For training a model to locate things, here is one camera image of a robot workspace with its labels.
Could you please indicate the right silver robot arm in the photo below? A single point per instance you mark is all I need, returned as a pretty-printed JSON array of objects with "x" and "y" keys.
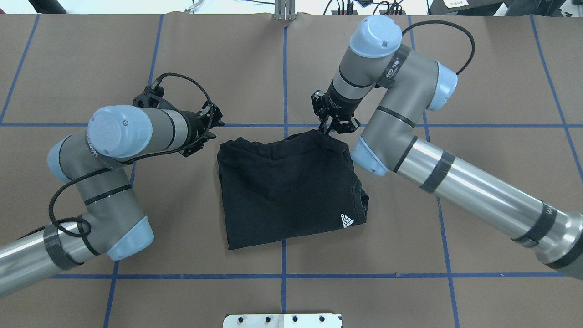
[{"x": 415, "y": 84}]

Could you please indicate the aluminium frame post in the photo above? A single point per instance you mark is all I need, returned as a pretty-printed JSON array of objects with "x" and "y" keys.
[{"x": 285, "y": 10}]

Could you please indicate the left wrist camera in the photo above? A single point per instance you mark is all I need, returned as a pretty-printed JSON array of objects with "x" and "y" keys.
[{"x": 152, "y": 98}]

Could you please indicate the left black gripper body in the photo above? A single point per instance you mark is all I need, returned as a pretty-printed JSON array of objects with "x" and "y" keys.
[{"x": 191, "y": 127}]

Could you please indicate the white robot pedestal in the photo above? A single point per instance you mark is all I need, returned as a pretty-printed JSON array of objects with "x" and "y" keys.
[{"x": 281, "y": 320}]

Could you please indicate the black graphic t-shirt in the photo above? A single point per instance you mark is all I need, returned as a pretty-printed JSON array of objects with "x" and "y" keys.
[{"x": 299, "y": 186}]

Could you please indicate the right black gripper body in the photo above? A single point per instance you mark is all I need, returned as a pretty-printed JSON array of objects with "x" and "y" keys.
[{"x": 340, "y": 103}]

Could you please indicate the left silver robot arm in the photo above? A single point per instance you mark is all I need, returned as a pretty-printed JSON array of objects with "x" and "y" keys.
[{"x": 96, "y": 211}]

